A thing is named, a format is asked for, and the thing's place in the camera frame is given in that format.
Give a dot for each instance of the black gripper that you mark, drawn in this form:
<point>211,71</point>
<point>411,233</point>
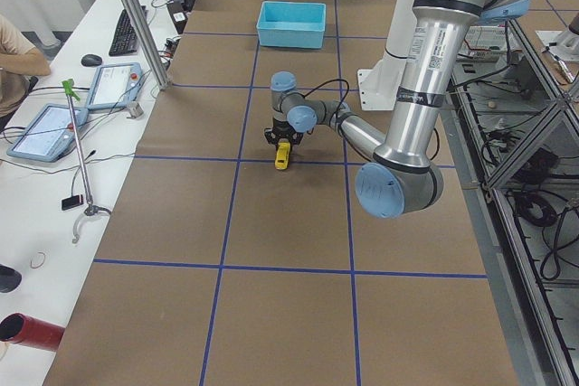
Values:
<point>281,130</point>

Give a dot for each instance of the yellow beetle toy car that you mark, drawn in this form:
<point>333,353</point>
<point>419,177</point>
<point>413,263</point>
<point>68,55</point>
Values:
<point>282,158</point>

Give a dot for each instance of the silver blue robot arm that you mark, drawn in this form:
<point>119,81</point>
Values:
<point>398,176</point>

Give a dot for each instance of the light blue plastic bin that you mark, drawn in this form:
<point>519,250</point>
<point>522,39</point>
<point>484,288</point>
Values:
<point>292,25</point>

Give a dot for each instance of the far teach pendant tablet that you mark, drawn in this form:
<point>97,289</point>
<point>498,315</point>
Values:
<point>114,86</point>

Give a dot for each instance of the teach pendant tablet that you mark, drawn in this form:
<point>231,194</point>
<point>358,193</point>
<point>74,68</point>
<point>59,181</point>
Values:
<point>48,137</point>
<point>114,86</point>

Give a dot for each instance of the black keyboard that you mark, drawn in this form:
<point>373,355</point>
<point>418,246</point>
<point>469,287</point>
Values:
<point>125,40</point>

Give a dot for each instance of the black computer mouse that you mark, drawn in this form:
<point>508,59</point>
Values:
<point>91,60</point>

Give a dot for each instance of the small black device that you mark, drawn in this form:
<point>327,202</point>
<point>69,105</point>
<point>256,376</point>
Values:
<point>71,202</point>

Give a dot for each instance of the near teach pendant tablet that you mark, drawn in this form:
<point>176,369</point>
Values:
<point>48,137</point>

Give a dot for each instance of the person in beige shirt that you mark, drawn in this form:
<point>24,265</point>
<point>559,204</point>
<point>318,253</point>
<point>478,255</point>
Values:
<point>20,60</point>

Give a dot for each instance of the red cylinder tube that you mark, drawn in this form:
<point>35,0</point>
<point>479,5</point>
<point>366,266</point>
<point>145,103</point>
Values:
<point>29,331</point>

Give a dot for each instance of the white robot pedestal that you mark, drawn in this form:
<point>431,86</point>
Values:
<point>378,86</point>

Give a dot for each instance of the green handled reacher grabber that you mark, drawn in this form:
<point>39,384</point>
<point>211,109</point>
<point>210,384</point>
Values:
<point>92,209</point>

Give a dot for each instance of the aluminium frame post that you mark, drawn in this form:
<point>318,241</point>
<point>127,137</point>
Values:
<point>139,22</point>

